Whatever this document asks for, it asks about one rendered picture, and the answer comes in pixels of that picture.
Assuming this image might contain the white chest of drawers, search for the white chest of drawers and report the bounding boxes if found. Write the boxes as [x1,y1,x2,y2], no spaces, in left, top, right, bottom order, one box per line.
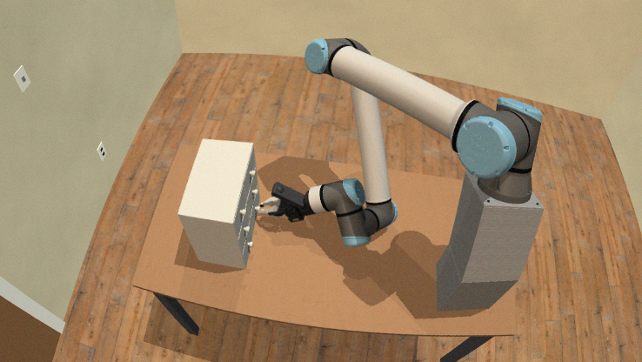
[177,139,255,269]

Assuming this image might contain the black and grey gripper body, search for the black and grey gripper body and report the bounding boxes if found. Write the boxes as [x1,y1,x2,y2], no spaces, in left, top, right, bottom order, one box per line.
[278,191,317,222]

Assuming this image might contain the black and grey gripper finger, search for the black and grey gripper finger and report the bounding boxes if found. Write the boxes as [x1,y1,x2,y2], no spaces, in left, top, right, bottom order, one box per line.
[259,196,280,208]
[257,205,286,218]

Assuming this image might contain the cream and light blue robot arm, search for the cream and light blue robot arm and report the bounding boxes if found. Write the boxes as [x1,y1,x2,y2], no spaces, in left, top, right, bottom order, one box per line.
[304,38,542,247]

